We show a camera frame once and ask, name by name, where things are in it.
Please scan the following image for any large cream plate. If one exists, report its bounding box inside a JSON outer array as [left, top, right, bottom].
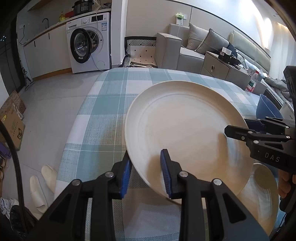
[[124, 80, 253, 198]]

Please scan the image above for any white kitchen counter cabinet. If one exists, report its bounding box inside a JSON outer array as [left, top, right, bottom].
[[24, 24, 71, 80]]

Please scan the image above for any person's right hand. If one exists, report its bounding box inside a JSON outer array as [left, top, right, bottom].
[[278, 170, 291, 198]]

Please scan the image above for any far blue bowl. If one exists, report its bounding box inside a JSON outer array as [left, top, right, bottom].
[[256, 94, 283, 119]]

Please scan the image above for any white slipper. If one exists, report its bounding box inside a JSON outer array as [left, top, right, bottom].
[[41, 164, 57, 193], [30, 175, 48, 213]]

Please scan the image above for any grey jacket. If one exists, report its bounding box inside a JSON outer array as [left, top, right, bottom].
[[264, 77, 292, 103]]

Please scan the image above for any clear water bottle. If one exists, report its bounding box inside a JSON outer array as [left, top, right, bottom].
[[246, 70, 260, 93]]

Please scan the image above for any beige side cabinet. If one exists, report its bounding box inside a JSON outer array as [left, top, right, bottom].
[[200, 51, 266, 95]]

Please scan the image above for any teal checked tablecloth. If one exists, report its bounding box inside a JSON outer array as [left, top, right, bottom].
[[55, 68, 259, 240]]

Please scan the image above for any grey sofa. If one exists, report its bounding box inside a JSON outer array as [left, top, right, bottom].
[[154, 24, 271, 73]]

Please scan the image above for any purple bag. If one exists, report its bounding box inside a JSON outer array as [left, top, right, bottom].
[[0, 142, 11, 159]]

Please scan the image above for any cardboard box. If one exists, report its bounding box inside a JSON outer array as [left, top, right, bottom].
[[1, 103, 25, 151]]

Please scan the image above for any patterned folding chair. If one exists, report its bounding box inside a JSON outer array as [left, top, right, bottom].
[[121, 36, 158, 68]]

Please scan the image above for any black refrigerator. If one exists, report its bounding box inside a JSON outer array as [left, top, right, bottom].
[[1, 18, 24, 95]]

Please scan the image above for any white washing machine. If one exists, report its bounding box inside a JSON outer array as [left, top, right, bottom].
[[66, 12, 111, 73]]

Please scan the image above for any black pressure cooker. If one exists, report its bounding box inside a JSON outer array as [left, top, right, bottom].
[[72, 0, 94, 16]]

